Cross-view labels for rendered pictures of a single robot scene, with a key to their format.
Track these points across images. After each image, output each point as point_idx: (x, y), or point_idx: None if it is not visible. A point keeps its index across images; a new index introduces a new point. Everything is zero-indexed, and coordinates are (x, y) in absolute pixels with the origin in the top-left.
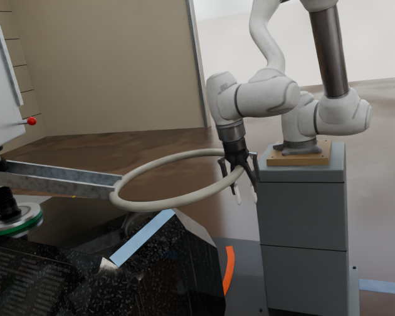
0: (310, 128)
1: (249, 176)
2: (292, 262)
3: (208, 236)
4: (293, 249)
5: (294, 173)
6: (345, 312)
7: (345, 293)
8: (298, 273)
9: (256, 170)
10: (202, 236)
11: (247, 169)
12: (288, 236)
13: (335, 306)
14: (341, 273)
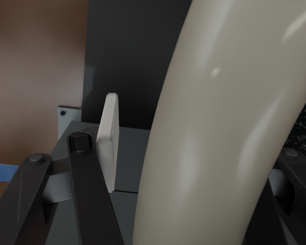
0: None
1: (93, 184)
2: (124, 172)
3: (287, 148)
4: (117, 187)
5: None
6: (70, 125)
7: (60, 140)
8: (118, 160)
9: (4, 224)
10: None
11: (93, 236)
12: (120, 206)
13: (80, 130)
14: (54, 157)
